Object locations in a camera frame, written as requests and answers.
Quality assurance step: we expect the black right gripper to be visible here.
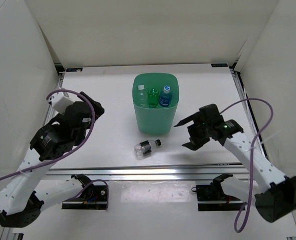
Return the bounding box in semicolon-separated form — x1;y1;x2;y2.
175;111;211;151

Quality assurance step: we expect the dark blue label bottle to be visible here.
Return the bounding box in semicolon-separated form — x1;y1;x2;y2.
159;85;172;107

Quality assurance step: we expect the green soda bottle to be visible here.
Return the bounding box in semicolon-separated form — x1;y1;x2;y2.
147;88;159;108

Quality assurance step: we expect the black label small bottle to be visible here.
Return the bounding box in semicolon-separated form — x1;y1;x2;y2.
134;139;161;159

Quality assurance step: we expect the clear unlabelled plastic bottle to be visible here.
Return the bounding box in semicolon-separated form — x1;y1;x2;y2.
137;84;148;108

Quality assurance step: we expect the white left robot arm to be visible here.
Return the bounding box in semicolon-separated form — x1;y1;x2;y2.
0;90;105;228

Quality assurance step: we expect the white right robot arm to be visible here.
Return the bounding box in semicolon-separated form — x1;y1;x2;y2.
177;104;296;223

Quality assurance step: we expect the green plastic bin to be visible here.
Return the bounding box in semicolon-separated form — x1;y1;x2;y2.
132;72;180;135

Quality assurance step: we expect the blue table corner sticker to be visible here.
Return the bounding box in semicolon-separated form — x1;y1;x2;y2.
65;67;83;73

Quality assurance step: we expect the blue right corner sticker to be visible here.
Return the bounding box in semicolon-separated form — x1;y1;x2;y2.
211;63;229;68

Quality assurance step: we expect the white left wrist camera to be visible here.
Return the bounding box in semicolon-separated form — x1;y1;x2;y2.
48;92;74;115

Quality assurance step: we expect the aluminium table frame rail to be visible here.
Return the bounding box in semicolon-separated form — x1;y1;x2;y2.
0;64;296;240

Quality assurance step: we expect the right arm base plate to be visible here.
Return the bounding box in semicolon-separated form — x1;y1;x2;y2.
191;184;243;212

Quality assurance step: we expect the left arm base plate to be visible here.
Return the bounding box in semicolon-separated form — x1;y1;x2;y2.
61;179;109;211

